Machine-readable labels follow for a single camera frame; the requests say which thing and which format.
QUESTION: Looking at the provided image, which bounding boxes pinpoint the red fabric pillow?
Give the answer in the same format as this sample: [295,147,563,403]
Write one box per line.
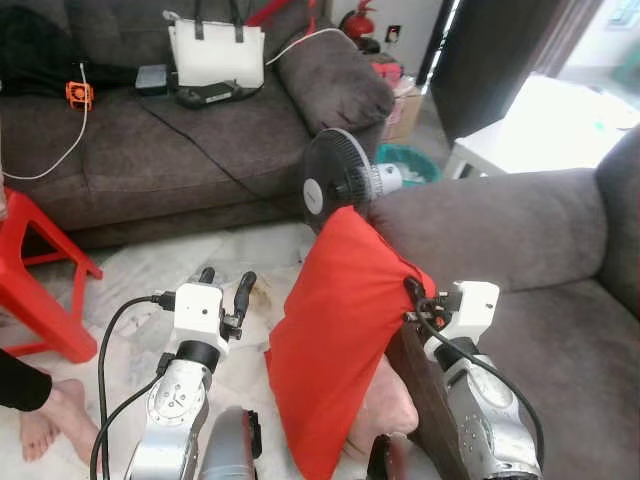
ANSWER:
[265,205,438,480]

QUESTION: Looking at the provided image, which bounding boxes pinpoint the dark grey fabric sofa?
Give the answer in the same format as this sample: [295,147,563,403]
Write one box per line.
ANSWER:
[0,0,396,251]
[365,125,640,480]

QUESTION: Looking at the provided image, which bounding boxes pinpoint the black electric floor fan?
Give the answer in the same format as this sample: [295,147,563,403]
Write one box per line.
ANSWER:
[300,127,404,233]

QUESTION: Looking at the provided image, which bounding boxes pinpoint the teal waste bin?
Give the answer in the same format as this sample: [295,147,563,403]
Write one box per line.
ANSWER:
[375,142,441,188]

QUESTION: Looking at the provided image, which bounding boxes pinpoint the grey robot right leg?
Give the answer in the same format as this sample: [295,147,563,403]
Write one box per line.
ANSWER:
[365,433,426,480]

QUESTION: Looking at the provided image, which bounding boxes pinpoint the red plastic chair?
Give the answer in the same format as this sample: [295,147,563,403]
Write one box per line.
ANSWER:
[0,185,104,364]

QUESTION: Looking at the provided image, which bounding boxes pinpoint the cardboard box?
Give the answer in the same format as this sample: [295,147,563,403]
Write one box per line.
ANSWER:
[385,85,426,141]

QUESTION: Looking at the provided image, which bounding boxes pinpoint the person's bare foot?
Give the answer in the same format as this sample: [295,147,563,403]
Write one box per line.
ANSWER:
[18,378,101,463]

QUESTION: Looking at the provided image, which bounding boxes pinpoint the black flat electronic device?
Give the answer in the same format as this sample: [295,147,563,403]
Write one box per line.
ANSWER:
[175,80,263,109]

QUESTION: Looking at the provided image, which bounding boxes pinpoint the white low table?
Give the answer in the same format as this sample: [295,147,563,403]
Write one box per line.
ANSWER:
[443,70,640,181]

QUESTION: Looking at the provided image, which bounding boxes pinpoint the small grey electronic box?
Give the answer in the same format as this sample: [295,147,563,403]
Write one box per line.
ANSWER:
[135,63,169,97]

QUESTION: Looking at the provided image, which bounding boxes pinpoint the person's black trouser leg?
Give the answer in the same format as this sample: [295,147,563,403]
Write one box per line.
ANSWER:
[0,348,53,413]

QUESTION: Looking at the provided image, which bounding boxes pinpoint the red packets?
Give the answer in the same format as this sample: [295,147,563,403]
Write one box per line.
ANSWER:
[370,55,403,86]

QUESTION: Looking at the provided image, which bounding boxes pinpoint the orange plastic gadget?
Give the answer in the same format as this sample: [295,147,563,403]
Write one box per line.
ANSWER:
[65,80,94,109]

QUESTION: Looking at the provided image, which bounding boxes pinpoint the dark brown door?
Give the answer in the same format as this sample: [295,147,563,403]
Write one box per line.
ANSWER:
[430,0,601,141]

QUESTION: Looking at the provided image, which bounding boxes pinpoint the red rod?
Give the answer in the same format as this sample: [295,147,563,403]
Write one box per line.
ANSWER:
[245,0,319,29]

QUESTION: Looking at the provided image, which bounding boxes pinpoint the red fire extinguisher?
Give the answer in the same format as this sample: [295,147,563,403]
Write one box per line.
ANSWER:
[338,0,379,41]

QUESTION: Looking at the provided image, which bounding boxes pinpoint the black garment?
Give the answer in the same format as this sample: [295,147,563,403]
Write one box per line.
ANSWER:
[0,5,141,99]

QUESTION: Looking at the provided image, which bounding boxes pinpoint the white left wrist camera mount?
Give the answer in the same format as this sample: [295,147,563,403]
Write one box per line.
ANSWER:
[173,282,224,348]

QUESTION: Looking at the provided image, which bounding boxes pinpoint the thin black power cable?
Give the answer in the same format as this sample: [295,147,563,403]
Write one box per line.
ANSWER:
[135,95,306,201]

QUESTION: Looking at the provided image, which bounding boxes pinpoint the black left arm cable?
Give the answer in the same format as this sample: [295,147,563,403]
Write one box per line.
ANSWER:
[90,292,179,480]

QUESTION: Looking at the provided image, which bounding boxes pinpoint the white charging cable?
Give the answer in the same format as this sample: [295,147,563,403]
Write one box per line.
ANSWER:
[0,62,91,183]
[265,27,351,66]

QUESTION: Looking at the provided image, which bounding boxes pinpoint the white handbag with black handles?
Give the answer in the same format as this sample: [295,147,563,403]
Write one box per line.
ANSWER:
[165,0,267,91]

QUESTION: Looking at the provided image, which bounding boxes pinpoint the brown door frame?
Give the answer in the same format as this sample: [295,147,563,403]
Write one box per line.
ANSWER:
[540,0,611,76]

